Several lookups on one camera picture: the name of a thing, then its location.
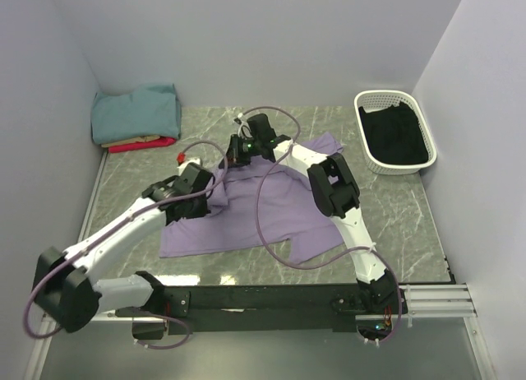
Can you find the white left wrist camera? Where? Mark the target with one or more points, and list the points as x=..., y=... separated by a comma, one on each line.
x=184, y=160

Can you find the white plastic laundry basket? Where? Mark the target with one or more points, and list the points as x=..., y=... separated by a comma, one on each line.
x=374, y=100

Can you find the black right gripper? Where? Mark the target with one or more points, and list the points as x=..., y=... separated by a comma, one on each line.
x=234, y=156

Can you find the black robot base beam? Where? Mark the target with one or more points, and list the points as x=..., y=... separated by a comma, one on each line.
x=270, y=307

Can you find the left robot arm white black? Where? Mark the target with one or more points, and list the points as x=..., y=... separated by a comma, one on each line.
x=69, y=285

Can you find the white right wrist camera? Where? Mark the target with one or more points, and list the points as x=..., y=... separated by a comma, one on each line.
x=243, y=128

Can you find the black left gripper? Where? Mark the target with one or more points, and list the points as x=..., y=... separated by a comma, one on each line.
x=201, y=211

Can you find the black t shirt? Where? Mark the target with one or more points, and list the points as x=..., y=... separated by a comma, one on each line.
x=394, y=136

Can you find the aluminium frame rail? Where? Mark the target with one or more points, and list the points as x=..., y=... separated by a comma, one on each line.
x=423, y=301

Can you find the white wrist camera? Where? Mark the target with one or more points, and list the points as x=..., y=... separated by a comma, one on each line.
x=184, y=160
x=243, y=128

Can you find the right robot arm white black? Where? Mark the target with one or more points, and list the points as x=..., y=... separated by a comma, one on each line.
x=336, y=195

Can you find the purple t shirt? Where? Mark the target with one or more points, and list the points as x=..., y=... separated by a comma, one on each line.
x=252, y=204

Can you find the folded pink t shirt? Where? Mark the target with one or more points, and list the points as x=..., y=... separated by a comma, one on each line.
x=141, y=145

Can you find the folded tan t shirt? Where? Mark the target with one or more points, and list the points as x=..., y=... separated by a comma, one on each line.
x=140, y=139

